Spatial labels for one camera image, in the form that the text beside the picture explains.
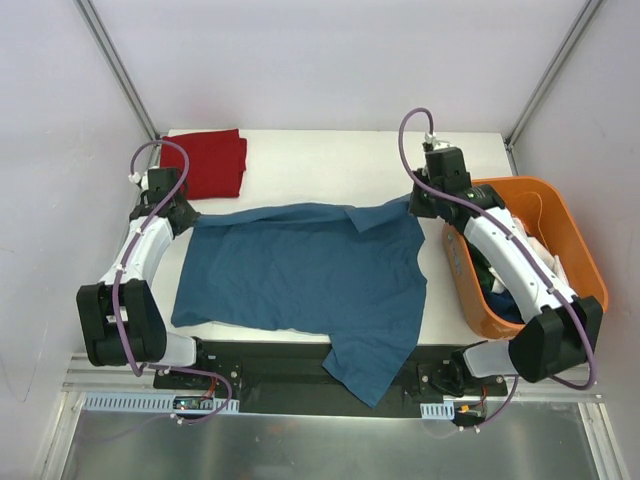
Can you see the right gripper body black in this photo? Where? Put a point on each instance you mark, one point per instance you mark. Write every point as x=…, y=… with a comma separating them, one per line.
x=420, y=205

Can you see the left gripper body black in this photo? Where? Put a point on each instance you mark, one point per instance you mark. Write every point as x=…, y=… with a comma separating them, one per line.
x=182, y=216

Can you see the dark green t shirt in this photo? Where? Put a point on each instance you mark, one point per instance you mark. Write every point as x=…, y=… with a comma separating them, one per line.
x=482, y=268

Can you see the teal blue t shirt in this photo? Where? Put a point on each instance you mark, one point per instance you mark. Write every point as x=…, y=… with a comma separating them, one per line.
x=347, y=272

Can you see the white t shirt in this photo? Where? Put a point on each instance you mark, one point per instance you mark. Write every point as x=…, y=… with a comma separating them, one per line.
x=552, y=262

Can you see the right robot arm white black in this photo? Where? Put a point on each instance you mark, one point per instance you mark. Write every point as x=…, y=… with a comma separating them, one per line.
x=560, y=328

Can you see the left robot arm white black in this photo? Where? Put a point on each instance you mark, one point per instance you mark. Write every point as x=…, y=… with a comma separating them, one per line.
x=124, y=292

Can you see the folded red t shirt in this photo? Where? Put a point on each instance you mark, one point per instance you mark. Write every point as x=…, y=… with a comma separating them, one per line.
x=217, y=163

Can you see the orange plastic basket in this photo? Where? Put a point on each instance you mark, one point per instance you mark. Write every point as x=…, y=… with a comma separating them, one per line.
x=542, y=209

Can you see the royal blue t shirt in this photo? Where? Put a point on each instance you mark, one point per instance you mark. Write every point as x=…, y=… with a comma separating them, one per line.
x=504, y=306

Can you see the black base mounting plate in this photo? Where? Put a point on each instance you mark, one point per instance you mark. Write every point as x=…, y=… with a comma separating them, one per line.
x=288, y=379

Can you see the left white cable duct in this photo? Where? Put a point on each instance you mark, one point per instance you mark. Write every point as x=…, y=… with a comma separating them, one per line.
x=158, y=403

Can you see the white cable duct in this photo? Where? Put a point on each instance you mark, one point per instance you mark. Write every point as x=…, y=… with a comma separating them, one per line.
x=158, y=403
x=438, y=411

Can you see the aluminium front rail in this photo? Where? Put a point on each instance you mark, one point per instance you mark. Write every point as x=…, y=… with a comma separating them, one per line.
x=83, y=376

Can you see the right white cable duct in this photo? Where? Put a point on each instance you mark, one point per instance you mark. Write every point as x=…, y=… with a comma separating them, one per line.
x=438, y=411

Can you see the left aluminium frame post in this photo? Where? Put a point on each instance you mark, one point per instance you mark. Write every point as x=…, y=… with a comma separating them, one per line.
x=90, y=15

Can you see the aluminium frame post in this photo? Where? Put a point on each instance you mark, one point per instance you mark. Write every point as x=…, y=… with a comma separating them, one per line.
x=578, y=28
x=90, y=15

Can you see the right aluminium frame post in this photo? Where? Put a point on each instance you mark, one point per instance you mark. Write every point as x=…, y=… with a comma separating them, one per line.
x=578, y=28

